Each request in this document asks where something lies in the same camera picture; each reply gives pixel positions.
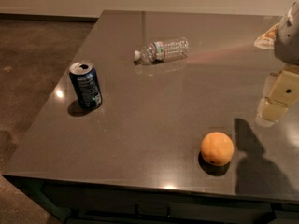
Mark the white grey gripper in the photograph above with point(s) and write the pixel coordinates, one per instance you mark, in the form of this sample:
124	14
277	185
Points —
288	39

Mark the blue pepsi can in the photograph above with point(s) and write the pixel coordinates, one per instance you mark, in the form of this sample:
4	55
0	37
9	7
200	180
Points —
85	82

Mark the orange fruit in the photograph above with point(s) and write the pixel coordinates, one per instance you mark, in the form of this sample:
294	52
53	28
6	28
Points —
217	149

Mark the clear plastic water bottle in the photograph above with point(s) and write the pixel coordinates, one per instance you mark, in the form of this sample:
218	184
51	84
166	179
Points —
163	51

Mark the dark drawer handle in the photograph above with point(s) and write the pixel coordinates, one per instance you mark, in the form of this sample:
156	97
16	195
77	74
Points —
152	211

